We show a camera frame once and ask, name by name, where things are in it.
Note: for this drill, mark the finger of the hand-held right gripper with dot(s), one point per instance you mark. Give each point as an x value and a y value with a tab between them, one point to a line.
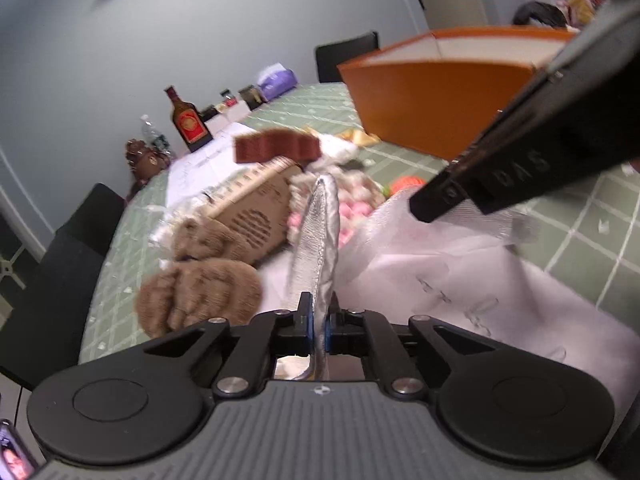
440	197

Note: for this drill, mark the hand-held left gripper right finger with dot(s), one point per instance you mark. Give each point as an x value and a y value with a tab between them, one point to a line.
328	335

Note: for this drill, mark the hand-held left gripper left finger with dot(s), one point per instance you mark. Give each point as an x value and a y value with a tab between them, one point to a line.
309	332

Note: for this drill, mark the white sheer fabric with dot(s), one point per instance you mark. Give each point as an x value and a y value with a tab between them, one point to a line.
400	240

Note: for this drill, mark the silver foil packet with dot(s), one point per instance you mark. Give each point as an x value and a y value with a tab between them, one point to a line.
315	240

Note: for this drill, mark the pink and white plush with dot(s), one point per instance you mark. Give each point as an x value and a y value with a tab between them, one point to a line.
357	195

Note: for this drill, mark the orange storage box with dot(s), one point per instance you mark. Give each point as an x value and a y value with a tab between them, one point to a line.
425	105

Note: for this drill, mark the white fluffy plush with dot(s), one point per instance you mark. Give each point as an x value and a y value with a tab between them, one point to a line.
335	150

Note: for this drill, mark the green grid tablecloth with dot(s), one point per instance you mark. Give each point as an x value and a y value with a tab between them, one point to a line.
590	240

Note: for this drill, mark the white printed table runner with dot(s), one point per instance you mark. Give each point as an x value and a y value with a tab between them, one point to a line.
500	320

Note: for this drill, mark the black chair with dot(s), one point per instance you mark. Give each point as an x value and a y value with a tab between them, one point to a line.
55	280
345	57

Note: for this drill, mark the reddish brown chocolate bar plush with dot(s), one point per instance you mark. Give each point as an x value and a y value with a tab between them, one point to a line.
275	147

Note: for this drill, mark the purple tissue pack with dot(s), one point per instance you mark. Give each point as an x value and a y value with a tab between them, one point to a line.
277	82

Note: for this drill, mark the white cardboard box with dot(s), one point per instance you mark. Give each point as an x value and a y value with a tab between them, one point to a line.
222	121

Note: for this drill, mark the small jar red label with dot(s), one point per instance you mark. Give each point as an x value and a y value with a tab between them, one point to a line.
228	99

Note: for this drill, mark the brown liquor bottle red label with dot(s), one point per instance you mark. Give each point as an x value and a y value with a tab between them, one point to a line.
189	122

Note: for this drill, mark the small dark lidded jar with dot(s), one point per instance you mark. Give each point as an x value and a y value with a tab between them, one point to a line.
207	110

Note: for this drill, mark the clear glass bottle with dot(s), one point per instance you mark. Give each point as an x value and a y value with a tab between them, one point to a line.
154	135

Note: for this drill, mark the smartphone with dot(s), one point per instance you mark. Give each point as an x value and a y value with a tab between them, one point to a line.
12	452

